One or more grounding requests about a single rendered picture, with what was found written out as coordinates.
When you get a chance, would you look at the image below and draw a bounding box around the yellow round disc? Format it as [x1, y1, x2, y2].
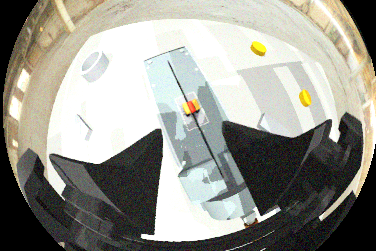
[251, 41, 267, 57]
[299, 89, 312, 107]

